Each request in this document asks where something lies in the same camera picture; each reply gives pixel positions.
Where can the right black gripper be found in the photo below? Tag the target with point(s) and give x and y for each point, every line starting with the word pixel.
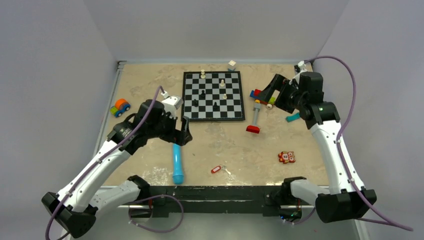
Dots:
pixel 277 83

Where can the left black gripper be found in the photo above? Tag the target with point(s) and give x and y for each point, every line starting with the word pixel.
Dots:
pixel 176 136

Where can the red key tag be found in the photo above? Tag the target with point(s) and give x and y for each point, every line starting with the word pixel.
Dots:
pixel 216 169

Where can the silver key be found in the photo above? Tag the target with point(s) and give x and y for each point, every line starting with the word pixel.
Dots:
pixel 224 168

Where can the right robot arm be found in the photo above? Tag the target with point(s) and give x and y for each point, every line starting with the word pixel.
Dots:
pixel 346 197

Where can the blue plastic flashlight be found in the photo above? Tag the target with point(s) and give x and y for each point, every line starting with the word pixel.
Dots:
pixel 178 172

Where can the black chess piece left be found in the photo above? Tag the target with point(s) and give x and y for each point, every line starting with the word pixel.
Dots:
pixel 195 103

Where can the teal toy block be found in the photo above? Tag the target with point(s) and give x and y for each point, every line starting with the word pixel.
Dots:
pixel 293 117

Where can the red toy brick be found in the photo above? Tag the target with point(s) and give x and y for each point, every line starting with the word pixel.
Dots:
pixel 253 129

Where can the black chess piece right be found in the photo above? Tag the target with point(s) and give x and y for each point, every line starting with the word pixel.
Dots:
pixel 215 106

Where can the white grey cube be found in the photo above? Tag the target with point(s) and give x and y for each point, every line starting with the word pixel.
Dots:
pixel 232 65

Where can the black white chessboard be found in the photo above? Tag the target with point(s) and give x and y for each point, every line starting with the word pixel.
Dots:
pixel 230 109

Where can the white chess pawn back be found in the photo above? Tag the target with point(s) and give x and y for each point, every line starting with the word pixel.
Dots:
pixel 203 74

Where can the red owl toy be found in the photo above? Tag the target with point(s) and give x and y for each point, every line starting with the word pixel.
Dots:
pixel 286 157

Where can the toy car orange blue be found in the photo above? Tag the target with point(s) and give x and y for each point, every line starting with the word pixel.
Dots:
pixel 120 107

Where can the black base bar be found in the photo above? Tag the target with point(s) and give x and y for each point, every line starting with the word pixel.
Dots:
pixel 265 200

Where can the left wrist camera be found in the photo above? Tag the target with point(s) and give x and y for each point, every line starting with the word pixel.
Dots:
pixel 171 103

